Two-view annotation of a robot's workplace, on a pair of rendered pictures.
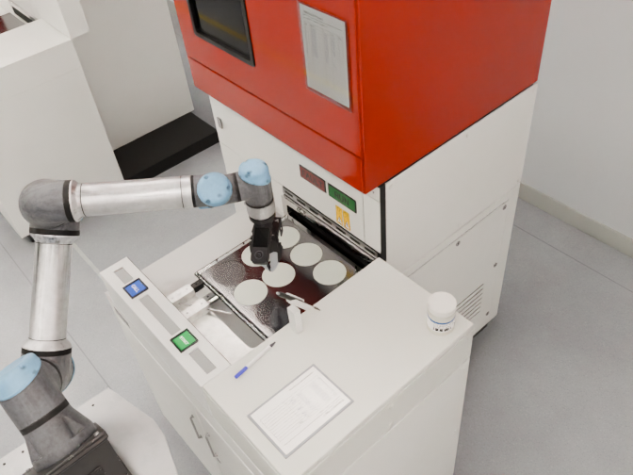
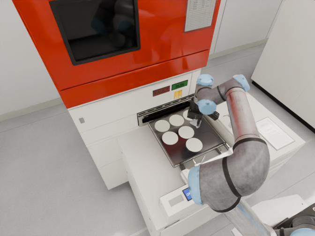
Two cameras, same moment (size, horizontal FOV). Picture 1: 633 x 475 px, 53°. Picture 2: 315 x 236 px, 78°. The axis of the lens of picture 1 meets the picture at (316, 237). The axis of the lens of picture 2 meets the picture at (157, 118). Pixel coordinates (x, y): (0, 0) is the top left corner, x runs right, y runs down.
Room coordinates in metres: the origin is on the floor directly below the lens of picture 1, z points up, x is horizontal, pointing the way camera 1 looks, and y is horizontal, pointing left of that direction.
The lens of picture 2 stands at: (1.35, 0.90, 1.91)
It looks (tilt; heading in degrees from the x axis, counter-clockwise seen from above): 49 degrees down; 281
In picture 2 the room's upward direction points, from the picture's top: straight up
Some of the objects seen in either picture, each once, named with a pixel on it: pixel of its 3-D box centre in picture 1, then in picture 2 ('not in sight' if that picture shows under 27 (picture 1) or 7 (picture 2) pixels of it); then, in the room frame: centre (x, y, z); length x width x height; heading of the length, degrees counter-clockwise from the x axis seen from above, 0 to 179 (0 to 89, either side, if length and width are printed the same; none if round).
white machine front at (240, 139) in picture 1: (291, 179); (142, 105); (1.61, 0.06, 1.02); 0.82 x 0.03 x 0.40; 37
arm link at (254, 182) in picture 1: (254, 183); (203, 86); (1.27, 0.14, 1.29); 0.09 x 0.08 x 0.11; 98
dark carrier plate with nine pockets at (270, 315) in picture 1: (279, 272); (184, 132); (1.32, 0.12, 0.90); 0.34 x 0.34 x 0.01; 37
